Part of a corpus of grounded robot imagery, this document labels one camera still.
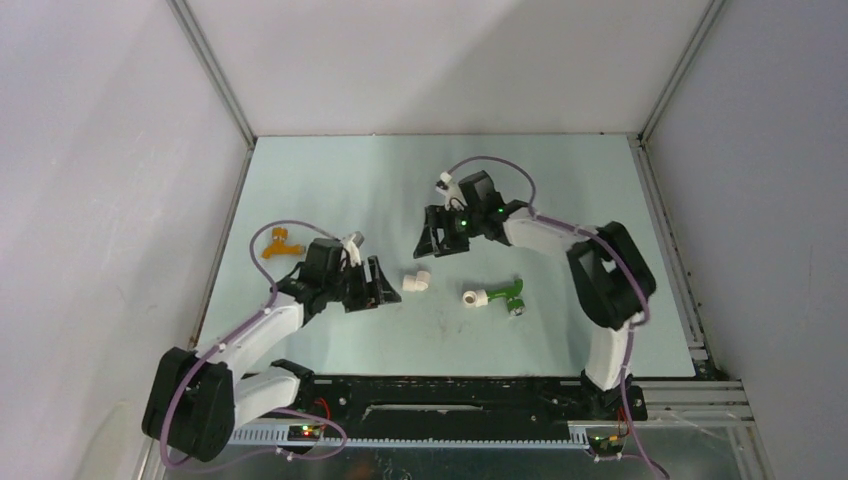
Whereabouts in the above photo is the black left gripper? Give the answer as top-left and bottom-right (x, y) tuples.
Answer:
(323, 255), (400, 313)

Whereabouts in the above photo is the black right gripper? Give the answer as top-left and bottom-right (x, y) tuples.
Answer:
(413, 205), (482, 259)

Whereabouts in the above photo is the white pipe elbow fitting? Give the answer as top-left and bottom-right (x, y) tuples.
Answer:
(462, 289), (489, 308)

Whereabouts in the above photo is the green water faucet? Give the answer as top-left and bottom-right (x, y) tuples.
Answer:
(486, 278), (526, 317)

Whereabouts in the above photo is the orange water faucet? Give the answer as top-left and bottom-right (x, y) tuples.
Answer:
(261, 227), (306, 260)

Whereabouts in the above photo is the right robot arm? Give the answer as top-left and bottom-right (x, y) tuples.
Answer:
(413, 170), (656, 418)

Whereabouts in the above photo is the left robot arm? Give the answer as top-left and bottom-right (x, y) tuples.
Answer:
(141, 232), (401, 462)

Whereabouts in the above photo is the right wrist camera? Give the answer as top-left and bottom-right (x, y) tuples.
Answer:
(435, 171), (466, 211)

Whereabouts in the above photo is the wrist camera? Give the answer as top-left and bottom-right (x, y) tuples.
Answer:
(340, 231), (364, 267)
(435, 171), (466, 211)

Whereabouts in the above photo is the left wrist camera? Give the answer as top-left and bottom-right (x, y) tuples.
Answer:
(340, 231), (364, 267)

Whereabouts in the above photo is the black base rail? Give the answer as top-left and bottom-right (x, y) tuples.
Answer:
(292, 375), (648, 443)

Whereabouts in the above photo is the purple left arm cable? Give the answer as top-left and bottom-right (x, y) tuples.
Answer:
(157, 219), (349, 468)

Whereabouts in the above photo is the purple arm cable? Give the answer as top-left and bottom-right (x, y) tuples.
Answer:
(157, 219), (349, 468)
(447, 155), (670, 480)

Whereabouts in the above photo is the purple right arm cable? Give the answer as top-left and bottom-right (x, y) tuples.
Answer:
(447, 155), (670, 480)

